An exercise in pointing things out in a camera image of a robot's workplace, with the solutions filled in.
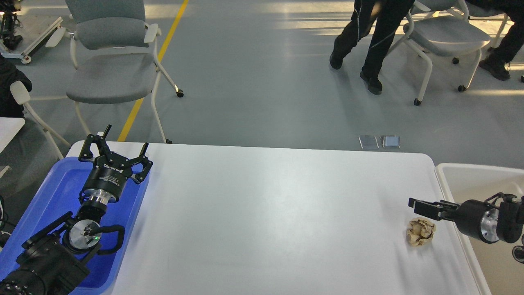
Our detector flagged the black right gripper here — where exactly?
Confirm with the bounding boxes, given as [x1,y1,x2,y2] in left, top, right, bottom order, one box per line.
[408,198,499,243]

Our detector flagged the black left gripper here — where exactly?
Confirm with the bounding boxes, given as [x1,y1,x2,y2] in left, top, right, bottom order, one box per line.
[77,125,154,204]

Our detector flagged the brown paper ball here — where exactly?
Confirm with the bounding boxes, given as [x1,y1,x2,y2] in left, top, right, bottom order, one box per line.
[406,217,436,247]

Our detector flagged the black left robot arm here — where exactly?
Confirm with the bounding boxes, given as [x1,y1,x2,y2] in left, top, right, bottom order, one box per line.
[1,128,153,295]

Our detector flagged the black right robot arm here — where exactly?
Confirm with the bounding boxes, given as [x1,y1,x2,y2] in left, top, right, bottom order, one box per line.
[408,192,524,243]

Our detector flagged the blue plastic tray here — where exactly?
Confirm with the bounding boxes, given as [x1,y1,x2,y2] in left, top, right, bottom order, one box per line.
[0,157,149,295]

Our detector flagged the right floor socket cover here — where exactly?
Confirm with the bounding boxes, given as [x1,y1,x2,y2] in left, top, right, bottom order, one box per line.
[381,135,400,149]

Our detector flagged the floor socket cover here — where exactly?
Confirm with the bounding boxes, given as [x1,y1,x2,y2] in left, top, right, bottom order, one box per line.
[359,135,379,150]
[381,135,400,149]

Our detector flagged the left floor socket cover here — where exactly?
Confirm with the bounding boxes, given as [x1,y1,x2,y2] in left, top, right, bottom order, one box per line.
[359,135,379,150]

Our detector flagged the grey office chair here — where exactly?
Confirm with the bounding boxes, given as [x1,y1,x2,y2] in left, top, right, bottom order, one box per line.
[66,0,184,144]

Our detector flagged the white plastic bin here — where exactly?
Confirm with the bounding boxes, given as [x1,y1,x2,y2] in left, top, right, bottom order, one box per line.
[436,163,524,295]

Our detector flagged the white side table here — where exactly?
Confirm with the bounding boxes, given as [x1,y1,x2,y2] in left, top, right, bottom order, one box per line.
[0,117,25,152]

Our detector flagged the white chair left edge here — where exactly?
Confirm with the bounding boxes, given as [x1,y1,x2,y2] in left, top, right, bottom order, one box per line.
[9,80,71,159]

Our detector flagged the black jacket left edge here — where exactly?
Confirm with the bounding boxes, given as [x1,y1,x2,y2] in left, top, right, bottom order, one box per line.
[0,55,33,118]

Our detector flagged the white equipment cart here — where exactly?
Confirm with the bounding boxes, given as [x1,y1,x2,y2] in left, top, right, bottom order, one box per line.
[0,0,63,64]

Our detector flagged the seated person black clothes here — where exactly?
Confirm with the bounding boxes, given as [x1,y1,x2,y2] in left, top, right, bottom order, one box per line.
[467,0,524,82]

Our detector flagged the grey chair top right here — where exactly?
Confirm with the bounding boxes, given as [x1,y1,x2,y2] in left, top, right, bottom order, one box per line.
[389,0,491,106]

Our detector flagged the standing person black trousers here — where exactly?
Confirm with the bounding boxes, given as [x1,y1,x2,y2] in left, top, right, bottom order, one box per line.
[329,0,414,95]

